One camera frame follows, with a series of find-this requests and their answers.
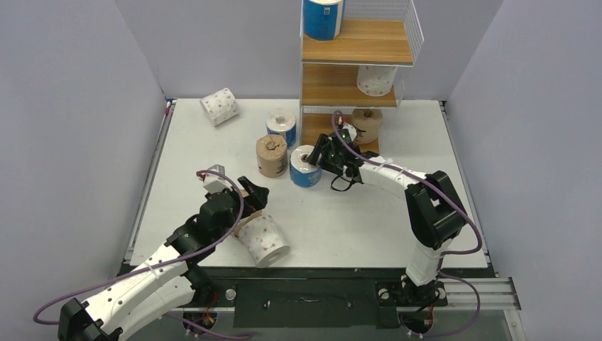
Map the blue roll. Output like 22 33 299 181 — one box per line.
289 145 322 188
266 108 297 148
302 0 345 40

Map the brown roll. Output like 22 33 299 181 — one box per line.
256 134 288 178
229 209 262 238
351 108 383 144

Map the white floral roll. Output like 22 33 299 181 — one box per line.
236 215 291 269
199 87 242 127
356 65 398 97

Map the blue roll front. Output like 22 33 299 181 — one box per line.
302 0 345 40

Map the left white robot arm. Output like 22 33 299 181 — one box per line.
58 176 270 340

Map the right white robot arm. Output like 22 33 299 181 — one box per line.
302 129 468 303

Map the blue wrapped roll back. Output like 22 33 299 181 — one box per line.
266 108 297 148

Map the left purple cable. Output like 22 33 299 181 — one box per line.
33 169 246 341

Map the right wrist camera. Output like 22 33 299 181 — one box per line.
338 123 357 144

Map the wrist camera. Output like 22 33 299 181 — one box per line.
196 164 230 194
338 123 357 144

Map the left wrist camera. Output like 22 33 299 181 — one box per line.
196 164 230 194

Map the white wire wooden shelf rack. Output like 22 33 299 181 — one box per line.
297 1 424 145

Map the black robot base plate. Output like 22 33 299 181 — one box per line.
117 263 448 330

